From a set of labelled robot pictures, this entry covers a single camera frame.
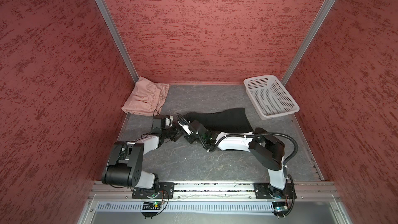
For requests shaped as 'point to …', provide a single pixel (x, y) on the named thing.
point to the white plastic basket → (269, 97)
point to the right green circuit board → (280, 208)
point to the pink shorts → (146, 97)
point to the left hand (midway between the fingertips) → (187, 130)
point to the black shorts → (234, 120)
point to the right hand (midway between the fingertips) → (184, 131)
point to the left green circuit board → (152, 206)
